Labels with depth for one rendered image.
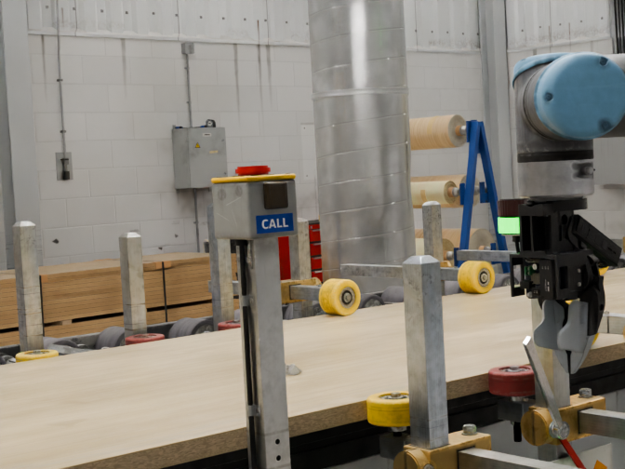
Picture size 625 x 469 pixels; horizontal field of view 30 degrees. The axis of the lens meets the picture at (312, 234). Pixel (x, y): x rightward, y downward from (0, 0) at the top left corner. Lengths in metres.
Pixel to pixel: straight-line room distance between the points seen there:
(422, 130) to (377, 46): 3.37
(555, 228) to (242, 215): 0.37
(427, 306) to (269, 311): 0.25
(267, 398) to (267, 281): 0.13
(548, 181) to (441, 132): 7.51
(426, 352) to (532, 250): 0.20
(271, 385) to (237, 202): 0.21
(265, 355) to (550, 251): 0.36
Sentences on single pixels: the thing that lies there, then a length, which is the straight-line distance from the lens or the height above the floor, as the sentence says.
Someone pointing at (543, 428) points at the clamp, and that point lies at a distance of 1.68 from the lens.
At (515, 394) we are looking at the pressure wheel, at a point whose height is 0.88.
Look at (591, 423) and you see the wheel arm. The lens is 1.71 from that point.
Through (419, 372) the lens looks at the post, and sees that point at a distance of 1.50.
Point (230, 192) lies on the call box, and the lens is 1.30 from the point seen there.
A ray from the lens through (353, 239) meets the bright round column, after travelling 5.67.
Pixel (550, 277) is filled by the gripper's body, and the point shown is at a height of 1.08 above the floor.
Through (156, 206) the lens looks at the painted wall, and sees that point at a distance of 9.84.
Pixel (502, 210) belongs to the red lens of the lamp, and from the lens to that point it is 1.69.
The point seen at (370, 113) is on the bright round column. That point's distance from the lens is 5.66.
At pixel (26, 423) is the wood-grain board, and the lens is 1.66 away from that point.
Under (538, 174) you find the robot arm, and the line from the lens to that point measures 1.39.
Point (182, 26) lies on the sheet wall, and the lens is 10.17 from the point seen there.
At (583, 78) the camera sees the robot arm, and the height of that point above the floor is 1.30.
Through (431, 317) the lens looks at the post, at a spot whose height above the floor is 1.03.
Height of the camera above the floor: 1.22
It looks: 3 degrees down
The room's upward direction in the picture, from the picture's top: 3 degrees counter-clockwise
